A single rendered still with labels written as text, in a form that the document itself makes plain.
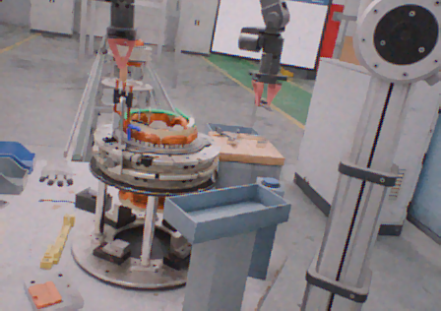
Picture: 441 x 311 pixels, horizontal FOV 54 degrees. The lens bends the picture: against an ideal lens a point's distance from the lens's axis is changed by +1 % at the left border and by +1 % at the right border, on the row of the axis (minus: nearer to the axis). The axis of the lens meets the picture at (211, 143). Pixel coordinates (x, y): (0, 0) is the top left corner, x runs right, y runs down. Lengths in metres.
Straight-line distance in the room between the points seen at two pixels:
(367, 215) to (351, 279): 0.15
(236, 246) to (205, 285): 0.10
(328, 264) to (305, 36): 1.29
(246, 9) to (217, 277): 1.46
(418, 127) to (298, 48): 1.54
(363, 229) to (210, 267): 0.32
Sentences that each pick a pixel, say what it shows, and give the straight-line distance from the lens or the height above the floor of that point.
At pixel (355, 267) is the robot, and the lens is 0.97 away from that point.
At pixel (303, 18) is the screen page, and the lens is 2.06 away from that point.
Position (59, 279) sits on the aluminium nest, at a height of 0.80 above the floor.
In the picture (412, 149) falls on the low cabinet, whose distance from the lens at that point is 3.40.
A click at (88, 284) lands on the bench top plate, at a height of 0.78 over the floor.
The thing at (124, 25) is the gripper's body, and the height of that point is 1.36.
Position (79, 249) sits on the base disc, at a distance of 1.16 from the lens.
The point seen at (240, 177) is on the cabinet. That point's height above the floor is 0.99.
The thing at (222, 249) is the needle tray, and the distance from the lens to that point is 0.86.
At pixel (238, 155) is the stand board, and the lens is 1.17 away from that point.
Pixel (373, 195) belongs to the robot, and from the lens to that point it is 0.90.
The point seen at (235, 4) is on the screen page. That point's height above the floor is 1.47.
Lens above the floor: 1.42
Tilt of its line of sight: 17 degrees down
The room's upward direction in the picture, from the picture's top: 9 degrees clockwise
